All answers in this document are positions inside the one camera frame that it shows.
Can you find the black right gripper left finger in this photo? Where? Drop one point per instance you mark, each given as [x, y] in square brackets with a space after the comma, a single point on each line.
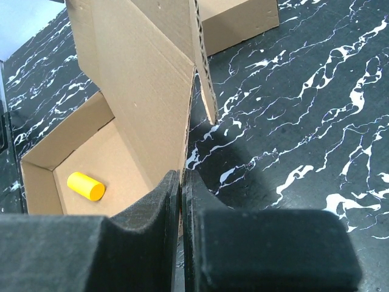
[134, 250]

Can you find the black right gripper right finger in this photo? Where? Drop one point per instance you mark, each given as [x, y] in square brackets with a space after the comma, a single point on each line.
[268, 250]

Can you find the yellow cylinder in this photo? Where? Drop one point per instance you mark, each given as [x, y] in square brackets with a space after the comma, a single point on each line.
[86, 186]

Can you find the closed brown cardboard box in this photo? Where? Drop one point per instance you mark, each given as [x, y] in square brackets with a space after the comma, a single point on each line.
[230, 22]

